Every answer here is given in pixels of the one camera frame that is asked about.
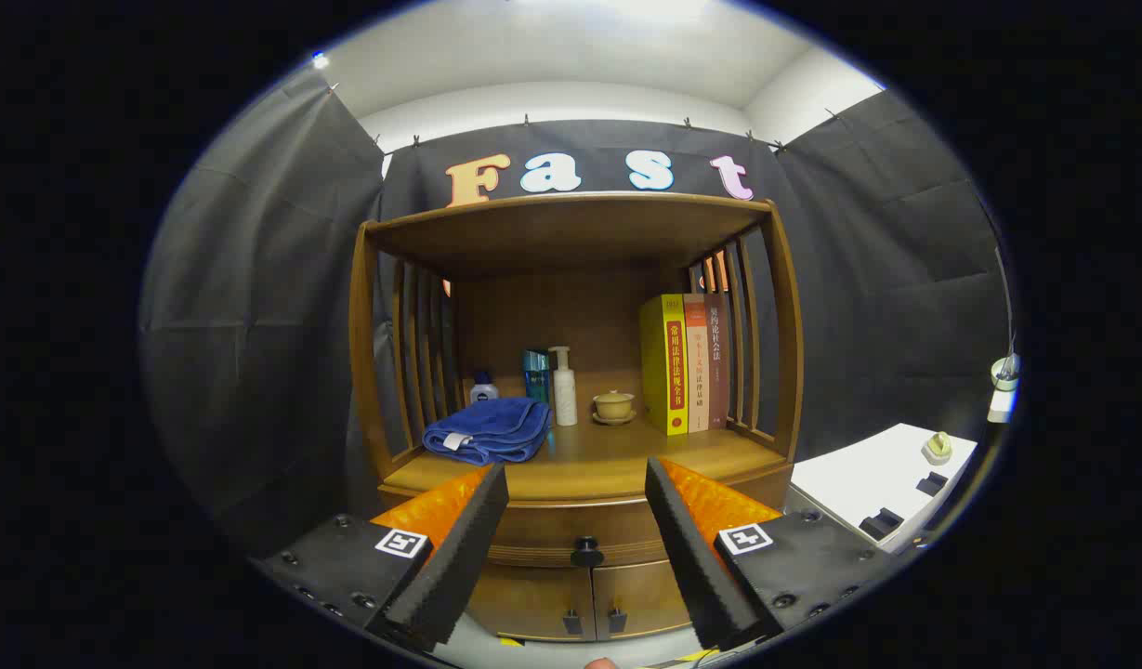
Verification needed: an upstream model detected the wooden cabinet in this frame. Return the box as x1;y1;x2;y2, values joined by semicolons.
348;192;806;644

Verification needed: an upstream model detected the thick yellow book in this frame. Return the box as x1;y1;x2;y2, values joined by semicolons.
639;295;689;436

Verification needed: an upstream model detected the blue glass bottle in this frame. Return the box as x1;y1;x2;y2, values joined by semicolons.
522;349;551;402

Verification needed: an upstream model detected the orange and white book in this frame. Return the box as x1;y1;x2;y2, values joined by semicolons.
684;295;711;433

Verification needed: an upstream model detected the wooden countertop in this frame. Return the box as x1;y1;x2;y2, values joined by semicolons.
382;372;790;507

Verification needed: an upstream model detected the yellow lidded teacup with saucer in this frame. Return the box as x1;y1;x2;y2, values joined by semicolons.
592;390;637;426

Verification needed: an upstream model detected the wooden cabinet door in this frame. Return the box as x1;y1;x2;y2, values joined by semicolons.
468;562;597;642
592;560;692;640

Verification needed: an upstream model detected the brown book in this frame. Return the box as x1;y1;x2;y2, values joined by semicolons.
706;294;731;430

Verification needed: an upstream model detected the folded blue towel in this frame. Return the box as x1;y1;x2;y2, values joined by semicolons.
423;397;552;466

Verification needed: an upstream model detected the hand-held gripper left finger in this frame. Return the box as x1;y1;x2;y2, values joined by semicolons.
250;463;511;653

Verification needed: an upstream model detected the white side cabinet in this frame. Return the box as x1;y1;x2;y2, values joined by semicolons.
789;424;978;556

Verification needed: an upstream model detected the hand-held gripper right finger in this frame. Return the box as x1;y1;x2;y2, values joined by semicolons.
645;455;897;651

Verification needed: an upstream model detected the white power strip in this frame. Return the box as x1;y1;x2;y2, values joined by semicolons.
989;353;1022;424

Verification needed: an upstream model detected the white pump bottle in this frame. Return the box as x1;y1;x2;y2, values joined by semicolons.
548;347;579;426

